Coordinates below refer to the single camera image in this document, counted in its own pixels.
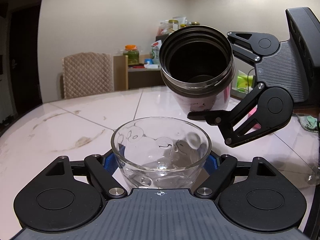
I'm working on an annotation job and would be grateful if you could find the pale green cloth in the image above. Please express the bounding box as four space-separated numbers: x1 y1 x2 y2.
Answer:
297 115 320 132

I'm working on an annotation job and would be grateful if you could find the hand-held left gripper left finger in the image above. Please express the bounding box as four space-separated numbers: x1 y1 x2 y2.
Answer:
46 153 128 199

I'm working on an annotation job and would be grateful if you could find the green jar with orange lid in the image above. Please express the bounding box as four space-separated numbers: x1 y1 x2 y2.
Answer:
122 45 139 66

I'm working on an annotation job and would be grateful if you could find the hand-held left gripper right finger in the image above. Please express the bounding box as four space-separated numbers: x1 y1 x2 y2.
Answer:
194 153 275 199

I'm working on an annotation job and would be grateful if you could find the beige quilted chair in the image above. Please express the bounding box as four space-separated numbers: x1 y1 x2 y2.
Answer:
62 52 114 99

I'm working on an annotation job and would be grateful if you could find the pink printed thermos bottle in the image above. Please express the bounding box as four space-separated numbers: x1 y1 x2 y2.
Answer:
159 25 236 114

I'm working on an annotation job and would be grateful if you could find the green tissue pack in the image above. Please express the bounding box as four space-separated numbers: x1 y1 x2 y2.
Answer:
234 70 256 92

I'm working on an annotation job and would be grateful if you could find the clear glass cup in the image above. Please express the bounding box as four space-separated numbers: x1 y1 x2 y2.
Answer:
111 116 212 189

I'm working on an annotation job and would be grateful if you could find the green and white package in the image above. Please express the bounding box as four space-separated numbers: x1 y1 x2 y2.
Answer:
150 41 163 64

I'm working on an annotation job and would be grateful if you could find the dark door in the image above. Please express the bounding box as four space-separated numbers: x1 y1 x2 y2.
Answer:
9 3 43 106

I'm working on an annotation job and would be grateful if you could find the pink bottle cap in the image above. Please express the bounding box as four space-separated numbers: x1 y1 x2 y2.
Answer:
246 106 262 129

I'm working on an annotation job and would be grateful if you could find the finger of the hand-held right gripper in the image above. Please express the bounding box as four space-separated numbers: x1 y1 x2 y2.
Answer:
187 82 266 148
226 31 266 63

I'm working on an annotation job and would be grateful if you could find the wooden shelf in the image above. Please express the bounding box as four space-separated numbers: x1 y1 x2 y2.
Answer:
113 55 166 91

